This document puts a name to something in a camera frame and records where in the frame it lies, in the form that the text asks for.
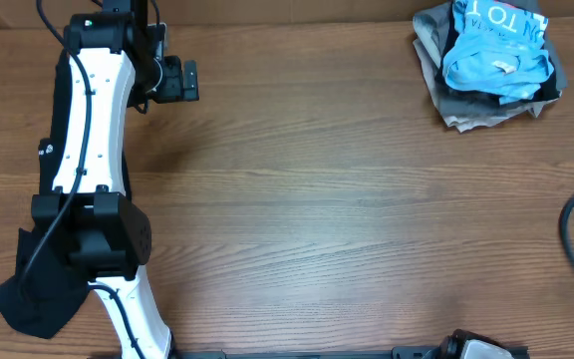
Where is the folded grey garment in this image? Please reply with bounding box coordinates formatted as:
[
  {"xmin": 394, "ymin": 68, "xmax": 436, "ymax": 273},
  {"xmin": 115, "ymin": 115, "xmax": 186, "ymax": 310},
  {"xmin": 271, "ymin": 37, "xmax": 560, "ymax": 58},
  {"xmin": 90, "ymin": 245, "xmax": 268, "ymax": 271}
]
[{"xmin": 412, "ymin": 1, "xmax": 567, "ymax": 116}]

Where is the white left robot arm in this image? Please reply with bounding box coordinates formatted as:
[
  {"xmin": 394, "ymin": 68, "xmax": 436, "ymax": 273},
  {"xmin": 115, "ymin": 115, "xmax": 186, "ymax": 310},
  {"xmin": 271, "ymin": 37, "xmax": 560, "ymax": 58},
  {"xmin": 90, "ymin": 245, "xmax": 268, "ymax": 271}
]
[{"xmin": 19, "ymin": 1, "xmax": 199, "ymax": 358}]

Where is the black garment on left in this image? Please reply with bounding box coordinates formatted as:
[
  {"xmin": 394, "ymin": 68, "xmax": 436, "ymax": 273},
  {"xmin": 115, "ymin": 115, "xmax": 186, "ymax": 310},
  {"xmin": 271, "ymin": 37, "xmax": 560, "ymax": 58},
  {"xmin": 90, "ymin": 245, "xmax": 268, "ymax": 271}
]
[{"xmin": 0, "ymin": 49, "xmax": 134, "ymax": 340}]

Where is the light blue t-shirt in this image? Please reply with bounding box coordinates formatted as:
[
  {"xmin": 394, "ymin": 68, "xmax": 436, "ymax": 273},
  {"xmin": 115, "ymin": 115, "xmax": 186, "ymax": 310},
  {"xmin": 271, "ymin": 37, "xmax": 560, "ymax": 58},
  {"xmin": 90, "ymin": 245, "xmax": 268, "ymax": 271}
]
[{"xmin": 441, "ymin": 0, "xmax": 554, "ymax": 105}]

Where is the folded beige garment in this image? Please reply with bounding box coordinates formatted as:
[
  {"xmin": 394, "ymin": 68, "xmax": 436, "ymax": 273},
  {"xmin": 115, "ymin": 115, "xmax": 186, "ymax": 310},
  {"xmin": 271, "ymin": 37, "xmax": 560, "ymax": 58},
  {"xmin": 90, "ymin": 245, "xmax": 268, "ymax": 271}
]
[{"xmin": 413, "ymin": 39, "xmax": 554, "ymax": 133}]

